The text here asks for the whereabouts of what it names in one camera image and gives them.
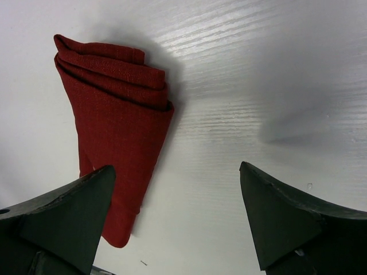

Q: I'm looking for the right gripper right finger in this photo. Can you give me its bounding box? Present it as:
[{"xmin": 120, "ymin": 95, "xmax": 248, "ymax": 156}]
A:
[{"xmin": 240, "ymin": 162, "xmax": 366, "ymax": 274}]

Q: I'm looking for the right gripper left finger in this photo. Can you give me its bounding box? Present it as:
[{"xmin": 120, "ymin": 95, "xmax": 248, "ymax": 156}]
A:
[{"xmin": 1, "ymin": 166, "xmax": 116, "ymax": 274}]

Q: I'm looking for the dark red cloth napkin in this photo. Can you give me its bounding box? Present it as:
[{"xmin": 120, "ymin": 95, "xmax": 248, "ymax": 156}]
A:
[{"xmin": 54, "ymin": 34, "xmax": 174, "ymax": 248}]

